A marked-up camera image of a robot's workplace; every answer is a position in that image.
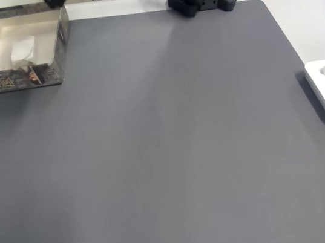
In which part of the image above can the white block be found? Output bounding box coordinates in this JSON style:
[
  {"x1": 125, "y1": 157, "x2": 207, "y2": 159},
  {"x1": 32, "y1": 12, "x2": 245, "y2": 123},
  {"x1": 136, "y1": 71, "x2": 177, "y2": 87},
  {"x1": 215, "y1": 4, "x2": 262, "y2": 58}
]
[{"x1": 7, "y1": 34, "x2": 39, "y2": 66}]

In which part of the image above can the open printed cardboard box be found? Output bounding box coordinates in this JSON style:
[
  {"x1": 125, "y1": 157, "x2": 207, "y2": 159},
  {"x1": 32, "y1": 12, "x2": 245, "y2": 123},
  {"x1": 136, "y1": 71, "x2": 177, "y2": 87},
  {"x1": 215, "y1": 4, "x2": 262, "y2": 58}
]
[{"x1": 0, "y1": 0, "x2": 80, "y2": 94}]

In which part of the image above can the grey table mat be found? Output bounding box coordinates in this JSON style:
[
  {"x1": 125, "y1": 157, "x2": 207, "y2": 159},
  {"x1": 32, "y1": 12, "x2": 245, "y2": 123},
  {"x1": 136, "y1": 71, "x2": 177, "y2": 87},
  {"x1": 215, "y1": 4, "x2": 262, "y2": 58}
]
[{"x1": 0, "y1": 0, "x2": 325, "y2": 243}]

